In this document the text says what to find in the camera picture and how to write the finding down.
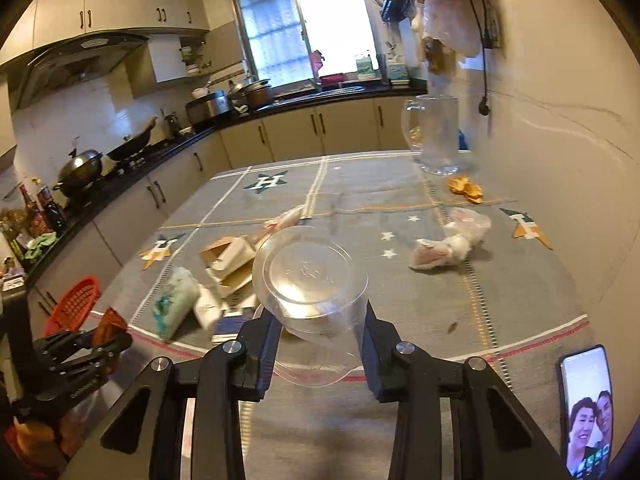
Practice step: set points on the green white snack packet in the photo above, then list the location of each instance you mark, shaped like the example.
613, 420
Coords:
178, 296

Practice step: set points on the smartphone with photo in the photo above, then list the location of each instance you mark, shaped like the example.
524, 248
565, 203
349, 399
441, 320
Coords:
587, 415

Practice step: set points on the dark blue small packet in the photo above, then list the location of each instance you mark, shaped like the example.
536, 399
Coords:
229, 325

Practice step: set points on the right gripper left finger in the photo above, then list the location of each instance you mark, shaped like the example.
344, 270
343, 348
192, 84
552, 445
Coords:
141, 436

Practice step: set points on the orange cardboard box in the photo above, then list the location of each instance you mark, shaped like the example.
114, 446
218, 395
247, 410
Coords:
112, 324

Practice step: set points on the glass beer mug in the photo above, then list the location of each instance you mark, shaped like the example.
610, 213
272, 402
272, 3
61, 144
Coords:
430, 127

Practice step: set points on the red white snack wrapper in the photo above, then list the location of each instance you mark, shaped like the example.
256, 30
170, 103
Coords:
207, 309

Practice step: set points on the clear plastic container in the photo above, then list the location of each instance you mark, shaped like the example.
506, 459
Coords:
318, 293

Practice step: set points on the grey star-pattern tablecloth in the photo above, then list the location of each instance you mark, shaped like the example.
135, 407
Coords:
513, 302

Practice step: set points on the lower kitchen cabinets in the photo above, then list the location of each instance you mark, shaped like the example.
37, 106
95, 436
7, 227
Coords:
200, 169

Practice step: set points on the orange peel pieces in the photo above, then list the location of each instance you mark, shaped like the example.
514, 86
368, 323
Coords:
463, 186

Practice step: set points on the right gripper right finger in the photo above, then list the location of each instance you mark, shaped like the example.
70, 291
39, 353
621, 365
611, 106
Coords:
493, 436

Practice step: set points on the hanging plastic bags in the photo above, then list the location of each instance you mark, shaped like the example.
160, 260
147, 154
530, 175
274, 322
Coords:
433, 33

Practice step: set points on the red plastic mesh basket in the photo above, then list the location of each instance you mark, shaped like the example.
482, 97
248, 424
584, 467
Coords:
73, 309

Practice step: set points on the kitchen window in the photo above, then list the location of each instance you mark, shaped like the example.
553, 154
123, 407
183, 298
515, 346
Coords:
279, 35

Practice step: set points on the pink item on sill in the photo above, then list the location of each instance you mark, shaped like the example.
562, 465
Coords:
316, 63

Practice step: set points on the beige cardboard box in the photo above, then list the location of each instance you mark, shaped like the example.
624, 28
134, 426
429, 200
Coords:
229, 263

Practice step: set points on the white pink plastic wrapper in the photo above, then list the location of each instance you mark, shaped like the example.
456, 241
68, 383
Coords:
283, 221

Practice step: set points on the dark soy sauce bottle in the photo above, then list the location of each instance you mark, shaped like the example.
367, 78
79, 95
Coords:
51, 209

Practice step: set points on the kitchen cabinets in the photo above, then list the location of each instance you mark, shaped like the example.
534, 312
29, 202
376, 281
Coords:
200, 169
48, 21

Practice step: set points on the green cloth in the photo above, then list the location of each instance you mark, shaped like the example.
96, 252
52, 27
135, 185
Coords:
38, 246

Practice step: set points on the black frying pan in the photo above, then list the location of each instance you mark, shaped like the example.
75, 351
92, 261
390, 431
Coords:
133, 144

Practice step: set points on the dark cooking pot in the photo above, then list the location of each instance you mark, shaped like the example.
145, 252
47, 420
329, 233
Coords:
252, 94

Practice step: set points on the red label sauce bottle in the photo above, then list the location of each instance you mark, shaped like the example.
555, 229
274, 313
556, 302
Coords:
37, 224

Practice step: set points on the white pink bag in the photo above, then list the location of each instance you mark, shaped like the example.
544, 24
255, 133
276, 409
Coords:
465, 230

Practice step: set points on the range hood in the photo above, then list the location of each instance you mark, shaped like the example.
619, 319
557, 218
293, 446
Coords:
72, 62

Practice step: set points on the lidded steel wok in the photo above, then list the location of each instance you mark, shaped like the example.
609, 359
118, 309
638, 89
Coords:
81, 170

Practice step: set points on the silver rice cooker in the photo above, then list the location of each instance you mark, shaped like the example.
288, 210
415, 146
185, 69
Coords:
208, 107

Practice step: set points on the upper kitchen cabinets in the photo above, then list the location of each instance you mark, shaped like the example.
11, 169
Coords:
48, 21

